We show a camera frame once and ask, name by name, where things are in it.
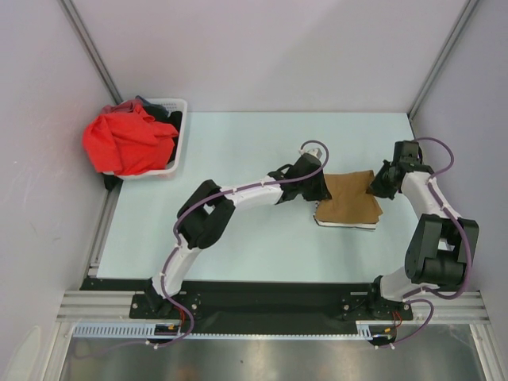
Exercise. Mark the aluminium corner post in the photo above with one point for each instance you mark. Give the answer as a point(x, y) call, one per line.
point(77, 23)
point(459, 26)

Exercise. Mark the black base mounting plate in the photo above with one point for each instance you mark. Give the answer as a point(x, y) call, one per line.
point(274, 309)

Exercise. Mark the white slotted cable duct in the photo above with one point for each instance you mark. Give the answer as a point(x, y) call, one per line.
point(119, 329)

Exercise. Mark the left aluminium corner post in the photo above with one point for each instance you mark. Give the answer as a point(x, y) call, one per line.
point(77, 23)

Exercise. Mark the right aluminium corner post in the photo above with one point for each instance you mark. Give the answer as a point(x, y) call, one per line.
point(459, 26)

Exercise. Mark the black garment in basket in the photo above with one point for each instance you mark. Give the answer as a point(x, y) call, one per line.
point(161, 114)

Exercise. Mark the aluminium frame rail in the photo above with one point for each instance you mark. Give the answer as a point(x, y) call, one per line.
point(114, 306)

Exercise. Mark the dark blue garment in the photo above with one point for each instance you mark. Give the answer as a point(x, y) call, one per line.
point(144, 102)

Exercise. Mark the black white striped tank top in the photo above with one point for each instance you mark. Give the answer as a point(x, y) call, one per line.
point(368, 227)

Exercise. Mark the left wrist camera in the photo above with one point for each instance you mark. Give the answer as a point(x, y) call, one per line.
point(314, 152)

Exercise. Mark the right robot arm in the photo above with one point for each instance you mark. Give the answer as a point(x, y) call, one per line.
point(440, 254)

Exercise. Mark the red garment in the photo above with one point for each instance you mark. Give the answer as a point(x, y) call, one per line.
point(126, 140)

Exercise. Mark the white plastic laundry basket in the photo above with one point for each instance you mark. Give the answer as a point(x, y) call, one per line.
point(171, 104)

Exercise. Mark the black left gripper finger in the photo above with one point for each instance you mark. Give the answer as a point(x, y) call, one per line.
point(318, 189)
point(281, 172)

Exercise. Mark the tan brown garment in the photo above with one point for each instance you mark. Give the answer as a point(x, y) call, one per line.
point(350, 203)

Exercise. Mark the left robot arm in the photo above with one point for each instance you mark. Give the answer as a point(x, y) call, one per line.
point(202, 220)

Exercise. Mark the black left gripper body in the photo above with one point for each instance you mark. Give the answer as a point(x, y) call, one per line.
point(306, 187)

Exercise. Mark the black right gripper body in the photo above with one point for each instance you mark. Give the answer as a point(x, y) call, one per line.
point(390, 188)

